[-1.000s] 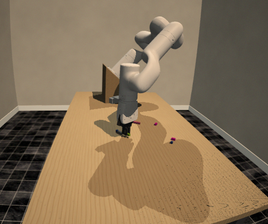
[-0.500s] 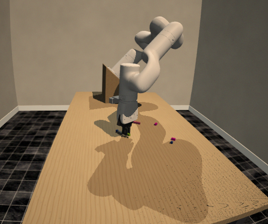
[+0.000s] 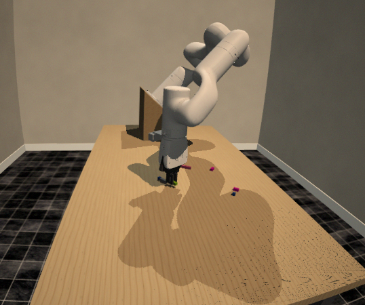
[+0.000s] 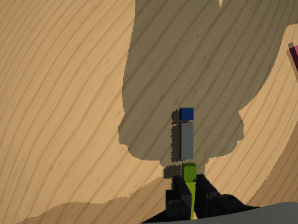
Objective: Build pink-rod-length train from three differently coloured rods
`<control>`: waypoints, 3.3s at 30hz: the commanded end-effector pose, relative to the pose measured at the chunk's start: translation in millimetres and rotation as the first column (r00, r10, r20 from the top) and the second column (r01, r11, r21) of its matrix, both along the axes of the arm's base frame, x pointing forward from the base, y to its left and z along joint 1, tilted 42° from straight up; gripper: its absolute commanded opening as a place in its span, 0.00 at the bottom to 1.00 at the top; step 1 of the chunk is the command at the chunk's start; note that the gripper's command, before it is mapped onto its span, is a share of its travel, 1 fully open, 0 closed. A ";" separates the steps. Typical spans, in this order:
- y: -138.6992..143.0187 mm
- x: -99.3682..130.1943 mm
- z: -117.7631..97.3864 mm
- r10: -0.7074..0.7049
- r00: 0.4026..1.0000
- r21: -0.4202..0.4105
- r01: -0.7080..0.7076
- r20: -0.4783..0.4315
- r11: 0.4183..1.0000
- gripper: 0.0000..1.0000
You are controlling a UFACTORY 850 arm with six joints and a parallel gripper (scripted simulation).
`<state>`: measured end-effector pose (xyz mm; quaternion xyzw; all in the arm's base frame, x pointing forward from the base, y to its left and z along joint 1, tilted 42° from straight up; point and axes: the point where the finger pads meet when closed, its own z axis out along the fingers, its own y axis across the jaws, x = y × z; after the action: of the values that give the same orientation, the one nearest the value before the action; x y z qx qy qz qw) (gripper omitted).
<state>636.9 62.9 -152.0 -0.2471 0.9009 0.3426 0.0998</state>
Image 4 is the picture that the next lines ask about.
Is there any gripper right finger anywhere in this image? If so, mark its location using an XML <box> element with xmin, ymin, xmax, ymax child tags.
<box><xmin>194</xmin><ymin>174</ymin><xmax>260</xmax><ymax>219</ymax></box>

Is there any pink rod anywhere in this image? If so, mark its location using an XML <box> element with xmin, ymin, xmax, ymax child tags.
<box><xmin>289</xmin><ymin>45</ymin><xmax>298</xmax><ymax>72</ymax></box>

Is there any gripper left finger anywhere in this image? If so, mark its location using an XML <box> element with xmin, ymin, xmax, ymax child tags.
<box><xmin>141</xmin><ymin>176</ymin><xmax>192</xmax><ymax>224</ymax></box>

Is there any grey rod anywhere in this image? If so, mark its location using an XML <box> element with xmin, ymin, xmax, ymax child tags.
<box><xmin>179</xmin><ymin>122</ymin><xmax>193</xmax><ymax>160</ymax></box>

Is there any small blue cube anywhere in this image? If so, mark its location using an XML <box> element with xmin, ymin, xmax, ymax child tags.
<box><xmin>179</xmin><ymin>108</ymin><xmax>194</xmax><ymax>120</ymax></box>

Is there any lime green rod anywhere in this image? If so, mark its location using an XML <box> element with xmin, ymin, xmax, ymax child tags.
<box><xmin>182</xmin><ymin>163</ymin><xmax>197</xmax><ymax>220</ymax></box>

